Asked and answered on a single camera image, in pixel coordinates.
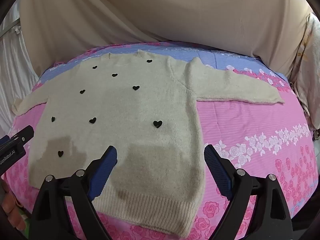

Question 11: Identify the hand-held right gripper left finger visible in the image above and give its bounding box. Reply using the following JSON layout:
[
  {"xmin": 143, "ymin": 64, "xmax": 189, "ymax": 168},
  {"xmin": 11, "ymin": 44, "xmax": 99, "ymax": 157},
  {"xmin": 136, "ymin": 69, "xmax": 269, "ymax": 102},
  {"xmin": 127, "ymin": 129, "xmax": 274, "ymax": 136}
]
[{"xmin": 29, "ymin": 145, "xmax": 118, "ymax": 240}]

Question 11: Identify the person's left hand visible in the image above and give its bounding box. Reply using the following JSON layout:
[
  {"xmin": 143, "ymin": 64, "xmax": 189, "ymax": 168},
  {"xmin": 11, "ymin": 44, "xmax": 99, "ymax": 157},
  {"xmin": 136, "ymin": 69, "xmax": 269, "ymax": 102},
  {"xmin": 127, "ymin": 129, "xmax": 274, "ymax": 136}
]
[{"xmin": 0, "ymin": 177, "xmax": 27, "ymax": 232}]

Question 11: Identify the cream sweater with black hearts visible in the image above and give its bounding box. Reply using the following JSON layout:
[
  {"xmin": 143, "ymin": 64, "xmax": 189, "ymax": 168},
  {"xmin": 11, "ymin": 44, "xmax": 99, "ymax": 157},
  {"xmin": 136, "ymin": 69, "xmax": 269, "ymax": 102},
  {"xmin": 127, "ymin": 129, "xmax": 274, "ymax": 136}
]
[{"xmin": 11, "ymin": 50, "xmax": 285, "ymax": 239}]

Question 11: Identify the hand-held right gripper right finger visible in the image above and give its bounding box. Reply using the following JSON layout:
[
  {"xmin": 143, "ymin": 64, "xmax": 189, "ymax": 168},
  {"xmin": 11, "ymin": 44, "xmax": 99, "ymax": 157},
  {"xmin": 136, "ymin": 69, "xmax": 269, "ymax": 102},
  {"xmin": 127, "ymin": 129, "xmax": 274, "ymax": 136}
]
[{"xmin": 204, "ymin": 144, "xmax": 294, "ymax": 240}]

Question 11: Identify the white satin cloth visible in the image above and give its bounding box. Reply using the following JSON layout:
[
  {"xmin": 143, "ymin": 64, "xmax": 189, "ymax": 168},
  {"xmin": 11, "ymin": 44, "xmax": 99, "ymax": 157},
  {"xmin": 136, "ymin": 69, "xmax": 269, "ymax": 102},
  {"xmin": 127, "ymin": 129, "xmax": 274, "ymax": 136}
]
[{"xmin": 0, "ymin": 5, "xmax": 39, "ymax": 117}]

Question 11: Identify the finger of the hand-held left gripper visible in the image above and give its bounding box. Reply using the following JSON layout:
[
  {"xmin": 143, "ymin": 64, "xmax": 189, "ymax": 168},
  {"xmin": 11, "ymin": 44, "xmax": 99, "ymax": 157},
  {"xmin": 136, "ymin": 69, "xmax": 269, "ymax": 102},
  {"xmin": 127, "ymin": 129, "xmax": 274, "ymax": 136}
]
[{"xmin": 0, "ymin": 125, "xmax": 34, "ymax": 153}]

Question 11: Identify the pink floral bed sheet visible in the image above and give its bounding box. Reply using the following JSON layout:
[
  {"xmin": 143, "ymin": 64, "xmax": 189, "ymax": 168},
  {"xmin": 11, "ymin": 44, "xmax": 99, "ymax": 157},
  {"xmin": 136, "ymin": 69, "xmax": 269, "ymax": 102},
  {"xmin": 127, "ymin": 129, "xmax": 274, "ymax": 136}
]
[{"xmin": 4, "ymin": 42, "xmax": 318, "ymax": 240}]

